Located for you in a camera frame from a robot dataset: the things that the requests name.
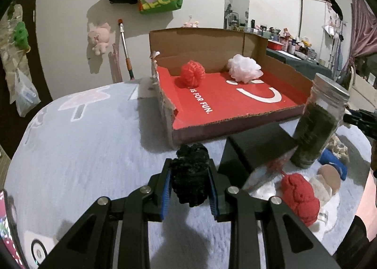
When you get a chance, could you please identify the cream lace scrunchie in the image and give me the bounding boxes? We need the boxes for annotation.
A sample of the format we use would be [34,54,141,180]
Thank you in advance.
[326,134,349,165]

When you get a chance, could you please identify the red knitted soft object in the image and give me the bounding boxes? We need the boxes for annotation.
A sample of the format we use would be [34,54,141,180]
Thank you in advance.
[281,173,320,227]

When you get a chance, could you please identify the black fluffy pompom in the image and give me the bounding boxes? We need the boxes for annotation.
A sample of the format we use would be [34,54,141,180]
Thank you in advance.
[170,143,210,207]

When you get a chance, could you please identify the large jar with green leaves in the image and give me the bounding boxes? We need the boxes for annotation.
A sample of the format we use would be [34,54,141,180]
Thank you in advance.
[291,73,349,168]

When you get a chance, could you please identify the white charger device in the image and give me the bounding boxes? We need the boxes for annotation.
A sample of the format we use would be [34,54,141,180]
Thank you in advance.
[23,231,58,268]

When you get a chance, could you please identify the beige round pad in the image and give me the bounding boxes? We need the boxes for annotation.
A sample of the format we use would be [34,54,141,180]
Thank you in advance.
[318,164,341,195]

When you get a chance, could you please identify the pink curtain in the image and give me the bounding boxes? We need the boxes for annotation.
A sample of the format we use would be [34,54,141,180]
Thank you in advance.
[342,0,376,73]

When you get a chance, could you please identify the colourful black small box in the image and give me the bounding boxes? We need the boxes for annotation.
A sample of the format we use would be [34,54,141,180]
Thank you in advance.
[218,122,297,187]

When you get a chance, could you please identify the white wardrobe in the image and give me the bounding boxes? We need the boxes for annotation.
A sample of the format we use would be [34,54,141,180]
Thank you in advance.
[298,0,352,68]

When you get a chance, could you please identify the white mesh pouf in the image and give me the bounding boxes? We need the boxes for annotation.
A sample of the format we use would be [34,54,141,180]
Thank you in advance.
[227,54,263,84]

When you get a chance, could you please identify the plastic bag on door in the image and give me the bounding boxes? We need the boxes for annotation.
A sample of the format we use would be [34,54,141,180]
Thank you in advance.
[15,69,41,117]

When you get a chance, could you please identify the red cardboard box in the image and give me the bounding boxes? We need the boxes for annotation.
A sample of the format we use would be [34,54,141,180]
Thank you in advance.
[149,28,312,147]

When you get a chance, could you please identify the red mesh pouf in box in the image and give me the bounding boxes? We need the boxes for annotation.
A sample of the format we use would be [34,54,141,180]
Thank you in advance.
[180,60,206,88]

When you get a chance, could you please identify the pink pig plush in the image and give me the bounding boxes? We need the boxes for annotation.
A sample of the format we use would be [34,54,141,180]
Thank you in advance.
[88,23,111,56]

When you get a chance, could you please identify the green dinosaur plush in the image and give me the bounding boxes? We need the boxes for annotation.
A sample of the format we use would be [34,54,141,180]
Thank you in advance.
[13,21,31,52]

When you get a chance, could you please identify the orange handled brush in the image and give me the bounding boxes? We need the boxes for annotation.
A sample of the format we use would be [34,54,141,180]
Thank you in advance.
[118,19,135,80]

